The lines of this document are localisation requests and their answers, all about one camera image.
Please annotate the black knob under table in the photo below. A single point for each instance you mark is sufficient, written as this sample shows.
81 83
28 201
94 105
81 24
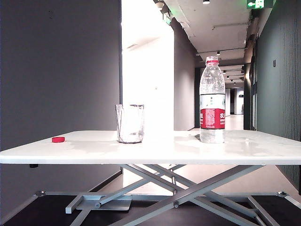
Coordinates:
33 166

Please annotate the green exit sign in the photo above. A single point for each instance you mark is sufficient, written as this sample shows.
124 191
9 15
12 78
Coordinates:
259 3

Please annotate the small green ceiling sign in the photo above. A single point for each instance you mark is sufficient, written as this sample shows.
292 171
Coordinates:
166 19

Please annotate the ceiling conduit pipe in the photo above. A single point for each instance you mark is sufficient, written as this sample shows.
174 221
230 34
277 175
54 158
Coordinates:
230 25

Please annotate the clear drinking glass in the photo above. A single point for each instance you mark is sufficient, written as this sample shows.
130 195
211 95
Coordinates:
129 131

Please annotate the clear water bottle red label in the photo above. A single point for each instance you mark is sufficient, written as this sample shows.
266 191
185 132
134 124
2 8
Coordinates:
212 117

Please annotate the red bottle cap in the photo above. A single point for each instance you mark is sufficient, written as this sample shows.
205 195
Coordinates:
58 139

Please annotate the round ceiling spot light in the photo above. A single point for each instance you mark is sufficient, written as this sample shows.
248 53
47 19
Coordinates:
206 2

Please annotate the grey scissor table frame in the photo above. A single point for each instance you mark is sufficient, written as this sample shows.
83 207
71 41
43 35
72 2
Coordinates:
188 191

